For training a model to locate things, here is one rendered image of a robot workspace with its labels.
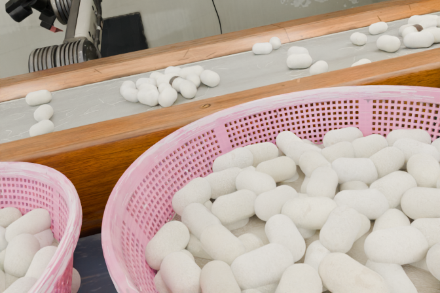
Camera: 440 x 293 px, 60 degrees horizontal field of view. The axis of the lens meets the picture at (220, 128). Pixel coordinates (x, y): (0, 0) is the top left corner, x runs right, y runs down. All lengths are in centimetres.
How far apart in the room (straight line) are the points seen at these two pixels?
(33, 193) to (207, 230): 15
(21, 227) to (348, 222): 21
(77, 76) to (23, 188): 41
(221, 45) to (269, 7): 203
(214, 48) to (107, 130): 39
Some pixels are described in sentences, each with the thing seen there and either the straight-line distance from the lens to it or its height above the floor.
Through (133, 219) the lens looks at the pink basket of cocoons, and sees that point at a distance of 24.
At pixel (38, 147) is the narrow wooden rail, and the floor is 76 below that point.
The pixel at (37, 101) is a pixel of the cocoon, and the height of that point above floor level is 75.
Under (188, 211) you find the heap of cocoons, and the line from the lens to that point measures 25.
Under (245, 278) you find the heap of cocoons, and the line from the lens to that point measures 20.
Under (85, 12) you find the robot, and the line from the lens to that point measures 103.
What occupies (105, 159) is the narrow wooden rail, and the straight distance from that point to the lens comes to 35.
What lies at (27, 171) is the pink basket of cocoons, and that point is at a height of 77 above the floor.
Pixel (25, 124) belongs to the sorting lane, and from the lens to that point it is 56.
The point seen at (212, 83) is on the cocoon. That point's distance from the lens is 50.
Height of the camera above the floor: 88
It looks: 22 degrees down
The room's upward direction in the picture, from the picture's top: 10 degrees counter-clockwise
